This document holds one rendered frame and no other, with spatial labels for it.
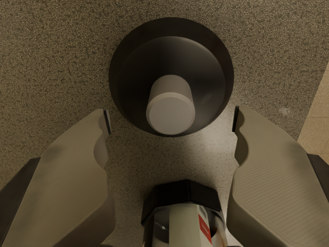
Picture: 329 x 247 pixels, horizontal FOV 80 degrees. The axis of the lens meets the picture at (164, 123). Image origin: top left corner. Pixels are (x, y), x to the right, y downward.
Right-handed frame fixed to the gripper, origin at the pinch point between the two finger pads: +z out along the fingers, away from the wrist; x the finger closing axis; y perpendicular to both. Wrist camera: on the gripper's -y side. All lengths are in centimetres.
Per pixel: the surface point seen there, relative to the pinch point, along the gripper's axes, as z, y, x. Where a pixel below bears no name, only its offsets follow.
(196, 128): 2.2, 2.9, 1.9
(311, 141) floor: 100, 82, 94
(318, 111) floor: 100, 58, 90
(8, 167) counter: 5.8, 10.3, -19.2
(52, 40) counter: 5.8, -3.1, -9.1
